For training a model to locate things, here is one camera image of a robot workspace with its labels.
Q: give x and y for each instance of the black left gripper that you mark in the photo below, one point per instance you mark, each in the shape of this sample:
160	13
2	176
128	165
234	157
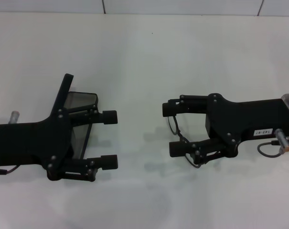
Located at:
27	140

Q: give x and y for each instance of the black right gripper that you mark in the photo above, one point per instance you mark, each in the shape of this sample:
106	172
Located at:
242	119

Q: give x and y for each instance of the black glasses case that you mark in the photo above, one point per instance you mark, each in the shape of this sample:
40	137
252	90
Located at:
82	100

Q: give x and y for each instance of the left gripper metal connector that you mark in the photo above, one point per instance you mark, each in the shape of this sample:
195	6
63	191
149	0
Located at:
14	116

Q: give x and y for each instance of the right gripper metal connector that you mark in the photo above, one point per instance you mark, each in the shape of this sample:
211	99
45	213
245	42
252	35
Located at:
284	140

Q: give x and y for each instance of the black glasses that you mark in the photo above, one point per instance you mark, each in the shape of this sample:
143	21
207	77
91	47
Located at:
181	138

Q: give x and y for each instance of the gripper metal connector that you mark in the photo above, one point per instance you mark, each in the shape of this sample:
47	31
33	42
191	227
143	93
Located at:
14	116
284	140

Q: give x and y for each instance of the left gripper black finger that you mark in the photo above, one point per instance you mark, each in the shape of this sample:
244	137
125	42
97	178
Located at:
110	117
109	162

